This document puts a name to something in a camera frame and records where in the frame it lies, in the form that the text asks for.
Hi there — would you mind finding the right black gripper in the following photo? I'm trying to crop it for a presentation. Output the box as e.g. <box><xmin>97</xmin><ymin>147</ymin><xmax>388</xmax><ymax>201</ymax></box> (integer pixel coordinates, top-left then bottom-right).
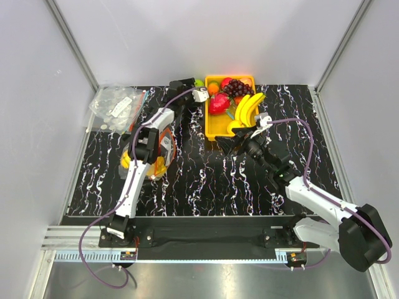
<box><xmin>215</xmin><ymin>125</ymin><xmax>274</xmax><ymax>174</ymax></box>

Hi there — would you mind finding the green apple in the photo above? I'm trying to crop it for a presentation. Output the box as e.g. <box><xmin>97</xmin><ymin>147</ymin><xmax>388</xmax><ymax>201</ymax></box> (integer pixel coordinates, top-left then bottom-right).
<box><xmin>195</xmin><ymin>79</ymin><xmax>205</xmax><ymax>87</ymax></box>

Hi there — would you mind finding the clear zip bag orange zipper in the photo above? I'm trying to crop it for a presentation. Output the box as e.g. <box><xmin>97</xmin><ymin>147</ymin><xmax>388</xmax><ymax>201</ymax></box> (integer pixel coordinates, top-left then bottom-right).
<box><xmin>118</xmin><ymin>126</ymin><xmax>176</xmax><ymax>181</ymax></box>

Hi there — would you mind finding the yellow mango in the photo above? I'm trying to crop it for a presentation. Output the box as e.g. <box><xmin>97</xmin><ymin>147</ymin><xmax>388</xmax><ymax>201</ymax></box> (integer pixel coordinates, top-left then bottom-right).
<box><xmin>154</xmin><ymin>156</ymin><xmax>167</xmax><ymax>176</ymax></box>

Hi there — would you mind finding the yellow banana bunch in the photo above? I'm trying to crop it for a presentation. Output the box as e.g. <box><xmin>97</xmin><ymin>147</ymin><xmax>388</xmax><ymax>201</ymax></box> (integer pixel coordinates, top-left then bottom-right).
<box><xmin>234</xmin><ymin>93</ymin><xmax>266</xmax><ymax>127</ymax></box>
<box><xmin>120</xmin><ymin>150</ymin><xmax>131</xmax><ymax>169</ymax></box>

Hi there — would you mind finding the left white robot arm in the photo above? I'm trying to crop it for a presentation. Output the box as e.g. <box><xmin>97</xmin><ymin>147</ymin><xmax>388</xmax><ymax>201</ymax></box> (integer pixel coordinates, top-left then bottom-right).
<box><xmin>106</xmin><ymin>77</ymin><xmax>198</xmax><ymax>247</ymax></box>

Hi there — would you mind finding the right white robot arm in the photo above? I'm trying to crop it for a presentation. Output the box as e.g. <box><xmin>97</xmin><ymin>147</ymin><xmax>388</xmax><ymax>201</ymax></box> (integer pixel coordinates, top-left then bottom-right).
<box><xmin>215</xmin><ymin>128</ymin><xmax>392</xmax><ymax>272</ymax></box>

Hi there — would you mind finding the stack of clear zip bags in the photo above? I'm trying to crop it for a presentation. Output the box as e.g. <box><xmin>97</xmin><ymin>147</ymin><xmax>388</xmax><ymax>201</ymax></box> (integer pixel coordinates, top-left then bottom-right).
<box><xmin>89</xmin><ymin>86</ymin><xmax>148</xmax><ymax>135</ymax></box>

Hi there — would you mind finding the yellow pear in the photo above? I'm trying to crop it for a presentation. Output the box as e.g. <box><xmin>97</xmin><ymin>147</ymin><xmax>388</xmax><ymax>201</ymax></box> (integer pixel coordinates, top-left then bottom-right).
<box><xmin>227</xmin><ymin>120</ymin><xmax>245</xmax><ymax>134</ymax></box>

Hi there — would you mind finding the orange fruit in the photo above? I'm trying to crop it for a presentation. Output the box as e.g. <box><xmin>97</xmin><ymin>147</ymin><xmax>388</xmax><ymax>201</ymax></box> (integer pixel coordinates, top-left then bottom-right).
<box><xmin>208</xmin><ymin>81</ymin><xmax>220</xmax><ymax>96</ymax></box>

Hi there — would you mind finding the pink dragon fruit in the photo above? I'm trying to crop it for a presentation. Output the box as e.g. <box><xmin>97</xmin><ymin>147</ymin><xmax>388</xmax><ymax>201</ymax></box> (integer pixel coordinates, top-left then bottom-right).
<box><xmin>208</xmin><ymin>93</ymin><xmax>231</xmax><ymax>115</ymax></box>

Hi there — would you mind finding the yellow banana bunch in tray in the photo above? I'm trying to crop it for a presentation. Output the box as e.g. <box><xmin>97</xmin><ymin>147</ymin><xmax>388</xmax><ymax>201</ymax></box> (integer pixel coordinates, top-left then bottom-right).
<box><xmin>234</xmin><ymin>93</ymin><xmax>266</xmax><ymax>127</ymax></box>

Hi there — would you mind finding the red peach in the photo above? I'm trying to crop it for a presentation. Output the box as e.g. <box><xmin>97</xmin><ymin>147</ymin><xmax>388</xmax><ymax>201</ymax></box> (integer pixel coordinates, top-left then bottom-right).
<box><xmin>220</xmin><ymin>77</ymin><xmax>232</xmax><ymax>90</ymax></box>

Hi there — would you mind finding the dark purple grape bunch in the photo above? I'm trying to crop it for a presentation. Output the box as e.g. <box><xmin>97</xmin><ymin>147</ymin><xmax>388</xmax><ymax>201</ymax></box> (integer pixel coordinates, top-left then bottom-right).
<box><xmin>222</xmin><ymin>79</ymin><xmax>254</xmax><ymax>97</ymax></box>

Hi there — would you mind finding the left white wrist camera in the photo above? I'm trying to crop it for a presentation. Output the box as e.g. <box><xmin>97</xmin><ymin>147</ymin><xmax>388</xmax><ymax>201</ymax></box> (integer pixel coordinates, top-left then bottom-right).
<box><xmin>192</xmin><ymin>87</ymin><xmax>209</xmax><ymax>103</ymax></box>

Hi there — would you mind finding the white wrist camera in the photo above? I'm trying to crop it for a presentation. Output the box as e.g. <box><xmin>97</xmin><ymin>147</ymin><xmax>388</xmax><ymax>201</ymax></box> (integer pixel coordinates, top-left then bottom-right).
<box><xmin>251</xmin><ymin>112</ymin><xmax>272</xmax><ymax>138</ymax></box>
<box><xmin>192</xmin><ymin>87</ymin><xmax>209</xmax><ymax>103</ymax></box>

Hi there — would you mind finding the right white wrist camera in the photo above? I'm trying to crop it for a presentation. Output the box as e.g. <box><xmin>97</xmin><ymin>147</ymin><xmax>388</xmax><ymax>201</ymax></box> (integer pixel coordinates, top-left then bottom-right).
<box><xmin>251</xmin><ymin>112</ymin><xmax>272</xmax><ymax>138</ymax></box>

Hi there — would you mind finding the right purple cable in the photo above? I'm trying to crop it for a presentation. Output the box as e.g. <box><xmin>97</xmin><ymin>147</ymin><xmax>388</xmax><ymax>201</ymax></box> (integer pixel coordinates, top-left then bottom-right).
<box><xmin>266</xmin><ymin>118</ymin><xmax>393</xmax><ymax>270</ymax></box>

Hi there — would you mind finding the purple cable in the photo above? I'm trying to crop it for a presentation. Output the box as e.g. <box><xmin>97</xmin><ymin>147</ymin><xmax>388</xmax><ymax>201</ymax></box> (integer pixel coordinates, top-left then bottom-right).
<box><xmin>266</xmin><ymin>118</ymin><xmax>393</xmax><ymax>270</ymax></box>
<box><xmin>78</xmin><ymin>87</ymin><xmax>208</xmax><ymax>287</ymax></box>

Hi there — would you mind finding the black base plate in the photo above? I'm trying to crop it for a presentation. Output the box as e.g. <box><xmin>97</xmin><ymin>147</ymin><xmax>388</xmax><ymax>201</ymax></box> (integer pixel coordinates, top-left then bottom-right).
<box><xmin>99</xmin><ymin>216</ymin><xmax>303</xmax><ymax>248</ymax></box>

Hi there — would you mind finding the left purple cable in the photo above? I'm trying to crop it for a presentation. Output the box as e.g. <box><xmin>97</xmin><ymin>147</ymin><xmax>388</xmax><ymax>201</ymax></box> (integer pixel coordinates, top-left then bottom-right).
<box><xmin>78</xmin><ymin>87</ymin><xmax>208</xmax><ymax>287</ymax></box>

